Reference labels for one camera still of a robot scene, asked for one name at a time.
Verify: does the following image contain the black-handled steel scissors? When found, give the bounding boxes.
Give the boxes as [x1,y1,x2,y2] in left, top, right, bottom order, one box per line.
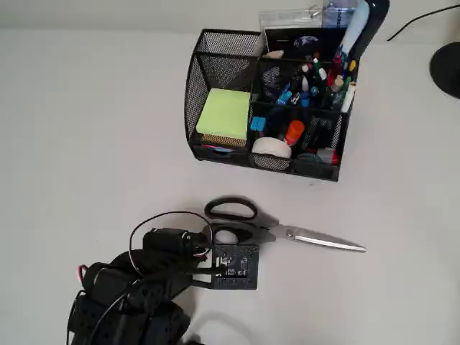
[203,195,367,254]

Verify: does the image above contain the red pen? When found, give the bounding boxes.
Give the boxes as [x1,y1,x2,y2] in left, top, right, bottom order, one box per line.
[328,53,344,87]

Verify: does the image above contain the navy and light-blue tube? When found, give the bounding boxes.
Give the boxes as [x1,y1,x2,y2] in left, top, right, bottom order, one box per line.
[337,0,391,64]

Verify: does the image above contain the pink sticky notes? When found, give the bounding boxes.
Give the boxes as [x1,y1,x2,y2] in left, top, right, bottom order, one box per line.
[201,143,234,155]

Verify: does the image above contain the orange-capped glue stick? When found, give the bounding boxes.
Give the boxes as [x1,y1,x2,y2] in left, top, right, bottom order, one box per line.
[283,120,305,147]

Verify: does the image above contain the white tape roll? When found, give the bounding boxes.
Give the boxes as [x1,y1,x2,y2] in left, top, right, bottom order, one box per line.
[251,136,293,159]

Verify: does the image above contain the black camera circuit board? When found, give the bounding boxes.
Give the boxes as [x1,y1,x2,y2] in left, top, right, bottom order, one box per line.
[211,243,260,291]

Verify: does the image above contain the thin black cable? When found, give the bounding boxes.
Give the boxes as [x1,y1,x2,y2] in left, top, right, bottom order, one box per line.
[387,4,460,42]

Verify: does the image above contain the green marker with white cap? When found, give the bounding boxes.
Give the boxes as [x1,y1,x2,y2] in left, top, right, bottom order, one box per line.
[310,57,328,95]

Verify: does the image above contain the black round lamp base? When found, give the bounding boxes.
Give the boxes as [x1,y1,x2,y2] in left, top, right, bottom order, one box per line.
[429,41,460,100]

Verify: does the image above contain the black looped camera cable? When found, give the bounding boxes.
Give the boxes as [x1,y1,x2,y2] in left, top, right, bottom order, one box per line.
[128,211,210,278]

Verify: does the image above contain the green sticky note pad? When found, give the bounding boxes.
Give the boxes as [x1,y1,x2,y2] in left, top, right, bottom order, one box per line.
[195,88,252,142]

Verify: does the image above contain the black card with globe print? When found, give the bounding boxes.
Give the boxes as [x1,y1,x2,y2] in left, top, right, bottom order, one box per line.
[264,27,346,60]

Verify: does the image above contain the black mesh desk organizer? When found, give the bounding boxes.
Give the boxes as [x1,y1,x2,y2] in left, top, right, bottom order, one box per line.
[183,28,360,183]

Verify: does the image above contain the small grey and red item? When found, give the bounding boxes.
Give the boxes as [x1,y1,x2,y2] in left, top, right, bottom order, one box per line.
[316,147,341,165]

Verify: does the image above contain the translucent blue ruler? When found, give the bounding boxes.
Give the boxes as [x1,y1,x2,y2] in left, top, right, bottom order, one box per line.
[321,0,357,29]

